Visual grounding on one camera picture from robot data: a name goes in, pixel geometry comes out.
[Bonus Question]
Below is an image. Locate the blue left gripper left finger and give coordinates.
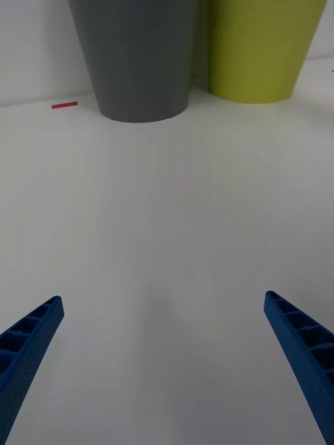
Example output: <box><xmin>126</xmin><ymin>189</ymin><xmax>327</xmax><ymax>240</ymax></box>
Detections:
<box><xmin>0</xmin><ymin>295</ymin><xmax>65</xmax><ymax>445</ymax></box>

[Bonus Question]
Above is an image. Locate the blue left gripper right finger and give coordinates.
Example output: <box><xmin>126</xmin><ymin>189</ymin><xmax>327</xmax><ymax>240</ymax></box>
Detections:
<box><xmin>263</xmin><ymin>290</ymin><xmax>334</xmax><ymax>445</ymax></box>

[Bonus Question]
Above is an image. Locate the yellow-green plastic waste bin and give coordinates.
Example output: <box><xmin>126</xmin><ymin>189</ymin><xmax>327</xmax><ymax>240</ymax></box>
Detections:
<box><xmin>207</xmin><ymin>0</ymin><xmax>328</xmax><ymax>105</ymax></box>

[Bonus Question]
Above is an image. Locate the grey plastic waste bin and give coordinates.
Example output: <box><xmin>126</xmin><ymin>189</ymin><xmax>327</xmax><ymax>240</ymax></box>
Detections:
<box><xmin>67</xmin><ymin>0</ymin><xmax>198</xmax><ymax>124</ymax></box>

